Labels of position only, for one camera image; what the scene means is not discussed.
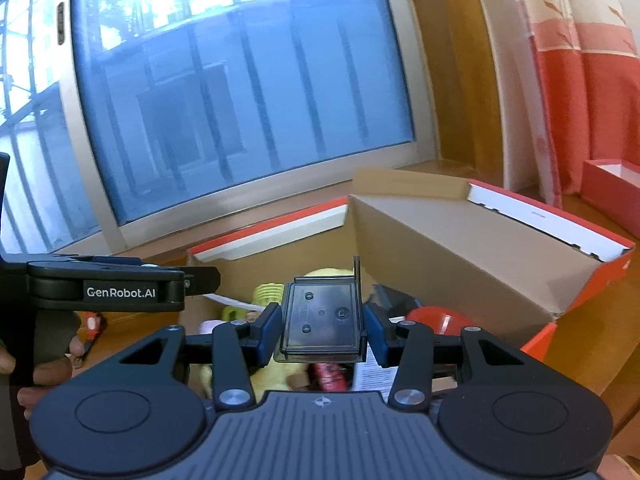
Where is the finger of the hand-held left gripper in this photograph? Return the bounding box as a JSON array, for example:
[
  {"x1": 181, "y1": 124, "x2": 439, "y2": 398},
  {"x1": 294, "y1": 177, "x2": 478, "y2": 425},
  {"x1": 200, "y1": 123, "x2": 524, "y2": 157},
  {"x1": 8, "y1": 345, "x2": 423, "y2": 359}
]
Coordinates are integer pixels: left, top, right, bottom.
[
  {"x1": 182, "y1": 266, "x2": 221, "y2": 296},
  {"x1": 52, "y1": 254, "x2": 146, "y2": 267}
]

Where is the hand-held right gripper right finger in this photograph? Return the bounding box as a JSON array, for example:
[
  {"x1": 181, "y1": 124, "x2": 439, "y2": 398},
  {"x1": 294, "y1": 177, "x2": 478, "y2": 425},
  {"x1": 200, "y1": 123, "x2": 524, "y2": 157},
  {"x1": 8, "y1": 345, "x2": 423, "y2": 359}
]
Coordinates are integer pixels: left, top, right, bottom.
[{"x1": 365, "y1": 303, "x2": 531, "y2": 409}]

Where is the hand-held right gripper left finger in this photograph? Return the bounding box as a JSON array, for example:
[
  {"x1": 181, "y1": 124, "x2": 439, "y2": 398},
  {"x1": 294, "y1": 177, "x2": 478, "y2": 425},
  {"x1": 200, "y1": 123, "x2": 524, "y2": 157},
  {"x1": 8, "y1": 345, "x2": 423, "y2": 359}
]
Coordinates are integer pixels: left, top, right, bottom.
[{"x1": 107, "y1": 303, "x2": 283, "y2": 411}]

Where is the black plastic holder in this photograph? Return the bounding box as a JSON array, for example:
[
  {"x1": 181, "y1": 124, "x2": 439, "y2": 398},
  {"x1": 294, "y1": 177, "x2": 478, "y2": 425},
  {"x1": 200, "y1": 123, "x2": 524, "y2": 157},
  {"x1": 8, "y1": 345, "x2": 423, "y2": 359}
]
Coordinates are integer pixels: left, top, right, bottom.
[{"x1": 274, "y1": 256, "x2": 370, "y2": 365}]

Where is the red plastic funnel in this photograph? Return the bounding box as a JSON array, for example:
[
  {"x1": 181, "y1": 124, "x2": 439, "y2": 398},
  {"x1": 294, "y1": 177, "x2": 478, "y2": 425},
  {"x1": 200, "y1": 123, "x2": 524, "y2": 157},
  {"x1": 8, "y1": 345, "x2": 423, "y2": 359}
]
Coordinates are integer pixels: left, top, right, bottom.
[{"x1": 405, "y1": 306, "x2": 473, "y2": 336}]

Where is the orange cardboard box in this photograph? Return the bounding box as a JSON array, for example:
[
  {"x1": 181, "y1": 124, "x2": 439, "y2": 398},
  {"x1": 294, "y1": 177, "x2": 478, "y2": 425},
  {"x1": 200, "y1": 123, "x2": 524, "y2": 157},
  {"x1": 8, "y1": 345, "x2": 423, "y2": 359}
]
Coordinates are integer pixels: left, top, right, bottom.
[{"x1": 186, "y1": 167, "x2": 637, "y2": 396}]

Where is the wooden desktop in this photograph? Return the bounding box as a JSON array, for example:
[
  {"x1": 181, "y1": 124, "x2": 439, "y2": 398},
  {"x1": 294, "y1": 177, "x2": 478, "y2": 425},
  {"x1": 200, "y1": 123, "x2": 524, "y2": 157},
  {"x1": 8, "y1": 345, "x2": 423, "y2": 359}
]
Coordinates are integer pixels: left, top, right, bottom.
[{"x1": 65, "y1": 157, "x2": 640, "y2": 461}]

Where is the person's left hand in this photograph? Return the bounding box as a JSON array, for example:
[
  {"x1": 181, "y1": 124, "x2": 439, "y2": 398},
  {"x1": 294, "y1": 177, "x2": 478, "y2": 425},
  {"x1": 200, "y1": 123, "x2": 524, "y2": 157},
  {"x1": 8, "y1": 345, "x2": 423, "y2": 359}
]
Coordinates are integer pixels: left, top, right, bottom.
[{"x1": 0, "y1": 332, "x2": 87, "y2": 413}]

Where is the lime green ribbed toy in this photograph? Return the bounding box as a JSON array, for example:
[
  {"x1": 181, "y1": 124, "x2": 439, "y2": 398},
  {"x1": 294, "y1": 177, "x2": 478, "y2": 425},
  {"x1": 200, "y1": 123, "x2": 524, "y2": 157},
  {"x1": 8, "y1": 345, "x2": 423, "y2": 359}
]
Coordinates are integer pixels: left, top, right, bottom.
[{"x1": 252, "y1": 282, "x2": 286, "y2": 309}]

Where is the black boxy item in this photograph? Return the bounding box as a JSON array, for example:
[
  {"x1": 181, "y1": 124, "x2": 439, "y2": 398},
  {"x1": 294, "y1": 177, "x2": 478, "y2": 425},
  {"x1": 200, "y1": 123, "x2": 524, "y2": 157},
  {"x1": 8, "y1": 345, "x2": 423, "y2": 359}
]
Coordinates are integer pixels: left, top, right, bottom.
[{"x1": 372, "y1": 284, "x2": 423, "y2": 318}]

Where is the red white small object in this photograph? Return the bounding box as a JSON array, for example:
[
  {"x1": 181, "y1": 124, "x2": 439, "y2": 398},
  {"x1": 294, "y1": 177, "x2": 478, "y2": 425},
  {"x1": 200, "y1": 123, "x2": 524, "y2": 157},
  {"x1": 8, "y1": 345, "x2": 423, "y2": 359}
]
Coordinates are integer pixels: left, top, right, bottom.
[{"x1": 80, "y1": 311, "x2": 107, "y2": 358}]

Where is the red cylindrical item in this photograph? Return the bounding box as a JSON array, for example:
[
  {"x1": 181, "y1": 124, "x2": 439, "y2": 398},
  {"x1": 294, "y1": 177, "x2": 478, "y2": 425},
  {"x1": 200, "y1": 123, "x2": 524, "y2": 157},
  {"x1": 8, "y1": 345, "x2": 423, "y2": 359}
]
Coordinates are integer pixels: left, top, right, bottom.
[{"x1": 310, "y1": 362, "x2": 351, "y2": 393}]

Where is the sliding glass window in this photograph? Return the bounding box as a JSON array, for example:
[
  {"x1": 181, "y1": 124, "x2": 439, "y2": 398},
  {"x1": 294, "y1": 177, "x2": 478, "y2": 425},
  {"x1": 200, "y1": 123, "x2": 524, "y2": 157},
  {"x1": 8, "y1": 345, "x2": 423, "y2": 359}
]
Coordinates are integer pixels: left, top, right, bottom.
[{"x1": 0, "y1": 0, "x2": 438, "y2": 256}]

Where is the pink open box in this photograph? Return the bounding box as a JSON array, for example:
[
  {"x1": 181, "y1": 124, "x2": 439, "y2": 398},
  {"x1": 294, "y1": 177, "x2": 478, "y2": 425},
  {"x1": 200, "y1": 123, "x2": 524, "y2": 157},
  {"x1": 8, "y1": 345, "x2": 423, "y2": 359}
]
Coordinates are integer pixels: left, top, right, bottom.
[{"x1": 580, "y1": 159, "x2": 640, "y2": 238}]

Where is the floral orange cream curtain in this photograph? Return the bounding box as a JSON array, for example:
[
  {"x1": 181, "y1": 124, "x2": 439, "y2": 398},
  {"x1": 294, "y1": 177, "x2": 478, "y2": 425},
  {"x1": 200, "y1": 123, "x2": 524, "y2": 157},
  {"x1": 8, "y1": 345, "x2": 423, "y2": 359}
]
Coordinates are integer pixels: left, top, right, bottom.
[{"x1": 470, "y1": 0, "x2": 640, "y2": 211}]

